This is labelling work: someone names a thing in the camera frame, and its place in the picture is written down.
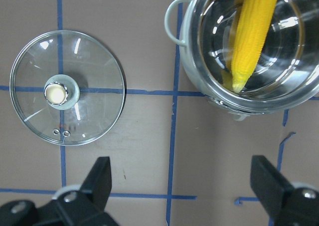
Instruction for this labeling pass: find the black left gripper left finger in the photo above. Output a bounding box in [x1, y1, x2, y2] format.
[0, 157, 117, 226]

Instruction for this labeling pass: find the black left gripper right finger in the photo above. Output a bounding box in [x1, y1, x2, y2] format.
[250, 155, 319, 226]

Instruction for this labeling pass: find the glass pot lid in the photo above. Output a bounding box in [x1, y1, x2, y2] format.
[9, 30, 126, 146]

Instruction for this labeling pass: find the yellow corn cob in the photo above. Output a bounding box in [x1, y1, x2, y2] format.
[231, 0, 277, 93]

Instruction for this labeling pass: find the pale green cooking pot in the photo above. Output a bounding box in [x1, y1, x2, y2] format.
[164, 0, 319, 121]

